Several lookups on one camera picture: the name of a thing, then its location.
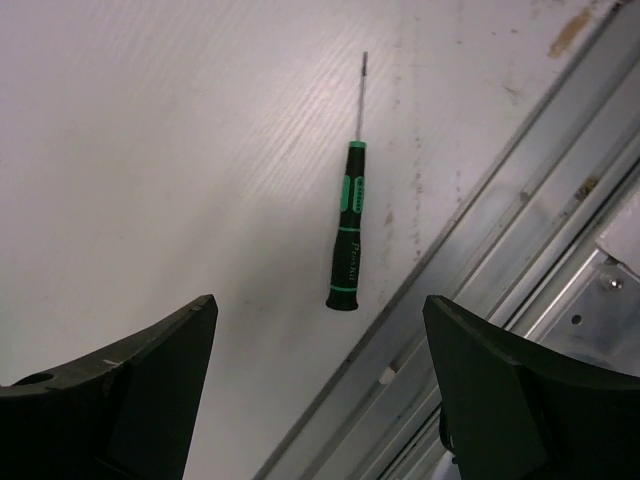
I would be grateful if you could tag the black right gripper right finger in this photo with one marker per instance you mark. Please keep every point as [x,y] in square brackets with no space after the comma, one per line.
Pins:
[517,410]

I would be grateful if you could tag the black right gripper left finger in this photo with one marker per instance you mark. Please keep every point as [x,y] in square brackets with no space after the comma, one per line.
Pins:
[125,411]

